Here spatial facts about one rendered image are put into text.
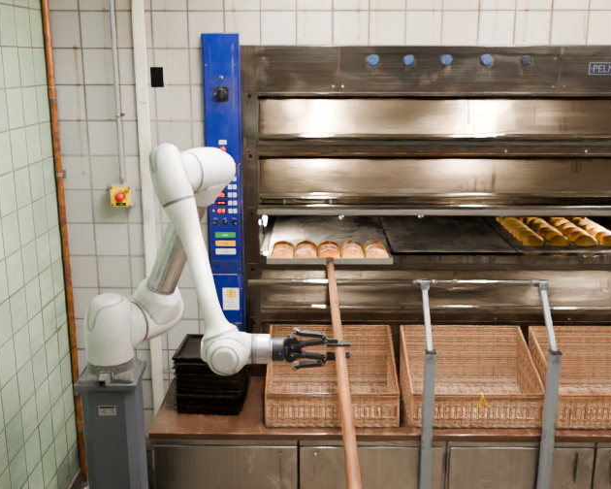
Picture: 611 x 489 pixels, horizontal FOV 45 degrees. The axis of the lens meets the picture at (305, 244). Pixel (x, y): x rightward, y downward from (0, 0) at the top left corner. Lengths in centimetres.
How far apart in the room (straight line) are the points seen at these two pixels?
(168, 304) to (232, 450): 79
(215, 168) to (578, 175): 177
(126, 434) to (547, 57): 228
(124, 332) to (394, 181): 141
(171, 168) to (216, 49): 110
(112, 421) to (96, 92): 146
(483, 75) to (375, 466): 171
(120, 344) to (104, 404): 21
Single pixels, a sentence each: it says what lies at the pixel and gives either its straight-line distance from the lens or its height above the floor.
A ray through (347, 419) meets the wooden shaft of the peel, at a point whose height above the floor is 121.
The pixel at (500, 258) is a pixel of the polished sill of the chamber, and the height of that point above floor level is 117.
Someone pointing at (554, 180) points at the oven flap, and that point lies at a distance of 345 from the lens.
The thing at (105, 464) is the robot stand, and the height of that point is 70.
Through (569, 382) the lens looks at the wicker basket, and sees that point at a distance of 365.
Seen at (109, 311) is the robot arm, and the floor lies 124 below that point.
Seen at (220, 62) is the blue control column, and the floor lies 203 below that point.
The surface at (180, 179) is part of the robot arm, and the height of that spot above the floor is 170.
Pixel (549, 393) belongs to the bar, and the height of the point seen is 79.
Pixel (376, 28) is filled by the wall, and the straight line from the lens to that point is 326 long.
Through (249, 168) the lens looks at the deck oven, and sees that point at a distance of 330.
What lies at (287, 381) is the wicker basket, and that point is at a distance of 347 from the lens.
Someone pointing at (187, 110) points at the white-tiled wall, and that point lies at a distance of 330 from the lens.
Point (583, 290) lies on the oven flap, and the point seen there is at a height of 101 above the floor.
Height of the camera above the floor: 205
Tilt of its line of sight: 14 degrees down
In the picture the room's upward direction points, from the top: straight up
